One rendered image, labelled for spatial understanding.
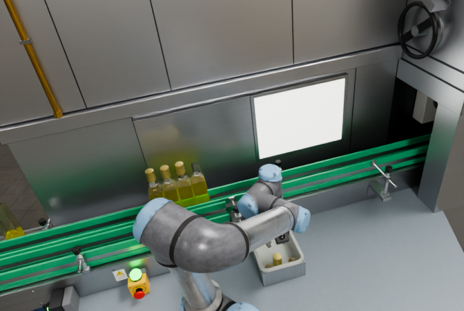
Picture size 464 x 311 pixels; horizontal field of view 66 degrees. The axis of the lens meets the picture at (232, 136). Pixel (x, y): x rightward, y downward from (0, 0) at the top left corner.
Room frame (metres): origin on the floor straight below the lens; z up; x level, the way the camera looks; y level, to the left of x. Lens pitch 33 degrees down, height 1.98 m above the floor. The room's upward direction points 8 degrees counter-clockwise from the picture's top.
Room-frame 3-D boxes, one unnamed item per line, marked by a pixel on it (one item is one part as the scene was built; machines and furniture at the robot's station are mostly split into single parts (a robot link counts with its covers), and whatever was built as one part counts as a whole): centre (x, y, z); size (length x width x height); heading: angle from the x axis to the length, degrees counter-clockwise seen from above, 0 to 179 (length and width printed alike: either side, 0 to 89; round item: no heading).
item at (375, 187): (1.12, -0.61, 0.90); 0.17 x 0.05 x 0.23; 9
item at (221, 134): (1.30, -0.07, 1.15); 0.90 x 0.03 x 0.34; 99
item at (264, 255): (0.94, -0.10, 0.80); 0.22 x 0.17 x 0.09; 9
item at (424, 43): (1.29, -0.76, 1.49); 0.21 x 0.05 x 0.21; 9
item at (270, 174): (0.92, -0.11, 1.18); 0.09 x 0.08 x 0.11; 139
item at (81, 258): (0.88, 0.61, 0.94); 0.07 x 0.04 x 0.13; 9
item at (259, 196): (0.84, -0.06, 1.17); 0.11 x 0.11 x 0.08; 49
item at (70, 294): (0.84, 0.72, 0.79); 0.08 x 0.08 x 0.08; 9
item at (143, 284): (0.89, 0.44, 0.79); 0.07 x 0.07 x 0.07; 9
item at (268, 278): (0.97, -0.10, 0.79); 0.27 x 0.17 x 0.08; 9
